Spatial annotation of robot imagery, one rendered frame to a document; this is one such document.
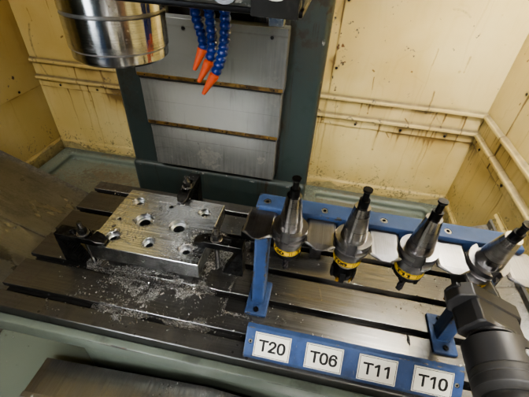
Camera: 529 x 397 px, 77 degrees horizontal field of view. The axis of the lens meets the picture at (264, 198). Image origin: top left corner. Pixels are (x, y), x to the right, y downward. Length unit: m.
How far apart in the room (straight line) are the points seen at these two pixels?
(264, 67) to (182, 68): 0.26
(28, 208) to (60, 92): 0.66
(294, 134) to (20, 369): 1.08
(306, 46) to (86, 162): 1.40
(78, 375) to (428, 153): 1.49
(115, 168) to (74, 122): 0.31
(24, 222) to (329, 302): 1.17
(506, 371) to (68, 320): 0.84
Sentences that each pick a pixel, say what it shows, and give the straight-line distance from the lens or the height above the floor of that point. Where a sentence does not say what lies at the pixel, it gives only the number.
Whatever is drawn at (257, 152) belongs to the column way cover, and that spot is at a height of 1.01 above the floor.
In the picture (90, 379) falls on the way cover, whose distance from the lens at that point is 1.03.
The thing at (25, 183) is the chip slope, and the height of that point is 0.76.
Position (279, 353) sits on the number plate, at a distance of 0.78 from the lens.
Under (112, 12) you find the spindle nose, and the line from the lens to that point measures 0.58.
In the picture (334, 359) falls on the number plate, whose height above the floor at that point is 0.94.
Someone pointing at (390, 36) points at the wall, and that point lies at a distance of 1.42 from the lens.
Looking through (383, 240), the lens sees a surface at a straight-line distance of 0.62.
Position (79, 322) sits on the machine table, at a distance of 0.92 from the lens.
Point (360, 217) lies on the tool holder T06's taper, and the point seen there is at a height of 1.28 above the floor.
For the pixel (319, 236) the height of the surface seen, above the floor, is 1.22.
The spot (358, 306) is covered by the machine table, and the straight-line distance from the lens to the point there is 0.91.
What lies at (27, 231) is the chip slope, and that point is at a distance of 1.54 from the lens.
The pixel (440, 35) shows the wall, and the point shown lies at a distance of 1.45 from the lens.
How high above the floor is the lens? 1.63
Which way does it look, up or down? 40 degrees down
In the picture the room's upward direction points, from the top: 4 degrees clockwise
